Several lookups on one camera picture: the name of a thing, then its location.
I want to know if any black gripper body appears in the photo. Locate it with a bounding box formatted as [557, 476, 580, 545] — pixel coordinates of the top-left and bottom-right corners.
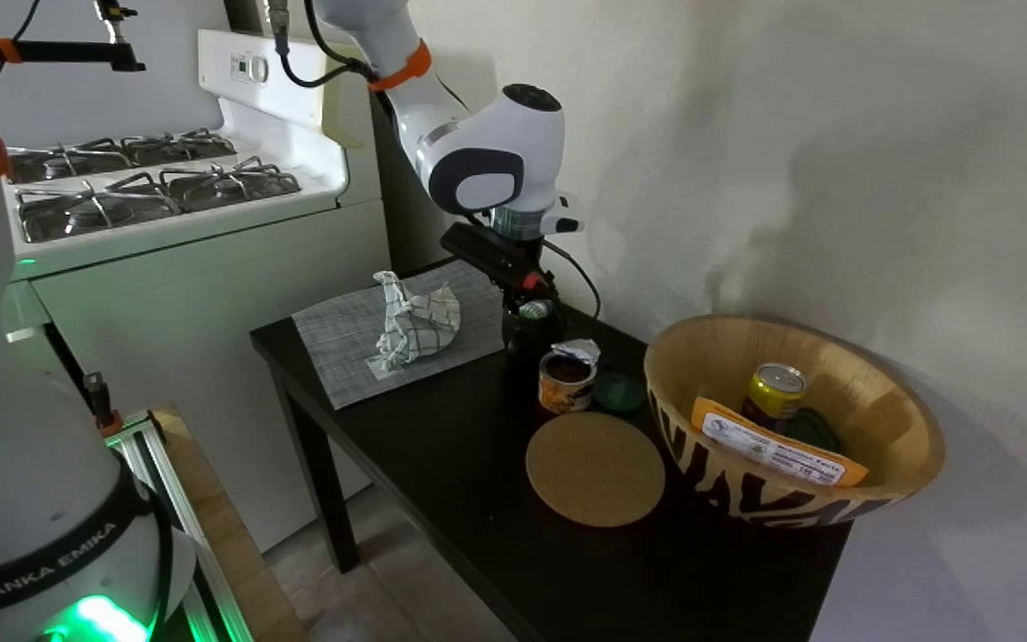
[434, 217, 566, 308]

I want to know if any small wooden cup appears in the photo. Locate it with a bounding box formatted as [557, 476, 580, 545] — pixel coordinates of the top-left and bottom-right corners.
[536, 336, 605, 419]

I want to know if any green plastic lid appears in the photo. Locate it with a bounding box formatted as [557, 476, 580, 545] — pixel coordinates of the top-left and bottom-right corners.
[588, 369, 648, 419]

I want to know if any white checked cloth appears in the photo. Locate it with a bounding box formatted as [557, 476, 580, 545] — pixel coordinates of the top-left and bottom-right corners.
[362, 268, 468, 386]

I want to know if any round cork mat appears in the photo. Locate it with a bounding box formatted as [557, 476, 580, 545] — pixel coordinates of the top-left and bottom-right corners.
[520, 407, 671, 532]

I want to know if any grey woven placemat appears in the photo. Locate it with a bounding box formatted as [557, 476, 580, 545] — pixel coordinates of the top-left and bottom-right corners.
[287, 256, 512, 414]

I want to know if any black table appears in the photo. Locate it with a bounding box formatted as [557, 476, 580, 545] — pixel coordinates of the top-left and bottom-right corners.
[245, 256, 856, 642]

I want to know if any dark jar with gold lid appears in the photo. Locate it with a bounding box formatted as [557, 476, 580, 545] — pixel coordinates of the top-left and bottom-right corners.
[738, 361, 849, 461]

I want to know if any white and orange packet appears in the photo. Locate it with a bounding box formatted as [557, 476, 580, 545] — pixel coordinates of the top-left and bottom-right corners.
[683, 394, 875, 491]

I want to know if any white gas stove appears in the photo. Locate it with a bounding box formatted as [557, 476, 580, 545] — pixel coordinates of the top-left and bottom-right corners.
[0, 24, 396, 557]

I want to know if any wooden bowl with zebra pattern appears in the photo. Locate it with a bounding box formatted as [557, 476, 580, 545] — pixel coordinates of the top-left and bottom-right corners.
[638, 311, 950, 532]

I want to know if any wooden board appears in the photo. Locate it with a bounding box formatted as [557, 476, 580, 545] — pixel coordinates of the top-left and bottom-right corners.
[146, 407, 305, 642]

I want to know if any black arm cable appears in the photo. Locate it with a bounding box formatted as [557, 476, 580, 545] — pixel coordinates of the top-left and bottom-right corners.
[530, 231, 605, 324]

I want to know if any metal robot stand frame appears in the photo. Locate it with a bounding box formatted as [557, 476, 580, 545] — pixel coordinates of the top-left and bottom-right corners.
[100, 412, 234, 642]

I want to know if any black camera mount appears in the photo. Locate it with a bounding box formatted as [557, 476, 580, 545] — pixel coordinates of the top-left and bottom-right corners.
[0, 0, 148, 77]

